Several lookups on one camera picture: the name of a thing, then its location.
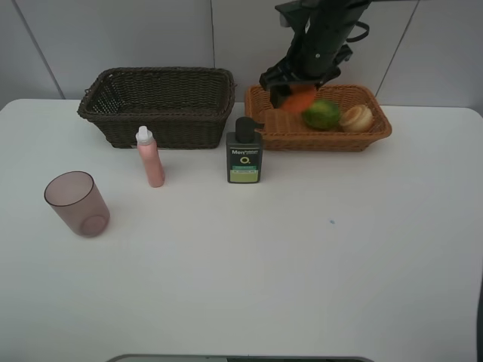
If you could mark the translucent pink plastic cup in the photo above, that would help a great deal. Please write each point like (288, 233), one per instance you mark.
(75, 198)

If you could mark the green mango fruit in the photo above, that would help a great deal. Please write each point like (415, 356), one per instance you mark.
(322, 115)

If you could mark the orange mandarin fruit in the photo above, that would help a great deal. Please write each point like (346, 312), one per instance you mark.
(300, 98)

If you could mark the red peach fruit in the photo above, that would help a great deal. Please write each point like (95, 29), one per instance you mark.
(358, 119)

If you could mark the dark brown wicker basket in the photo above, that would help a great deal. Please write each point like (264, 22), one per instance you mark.
(183, 107)

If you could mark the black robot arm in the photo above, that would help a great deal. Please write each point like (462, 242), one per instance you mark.
(323, 31)

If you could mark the orange wicker basket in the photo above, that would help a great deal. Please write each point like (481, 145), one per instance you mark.
(286, 131)

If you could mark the pink spray bottle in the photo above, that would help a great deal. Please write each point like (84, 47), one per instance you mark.
(148, 150)

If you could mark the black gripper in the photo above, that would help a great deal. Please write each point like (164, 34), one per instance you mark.
(305, 63)

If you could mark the dark green pump bottle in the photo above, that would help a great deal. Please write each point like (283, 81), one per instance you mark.
(244, 152)

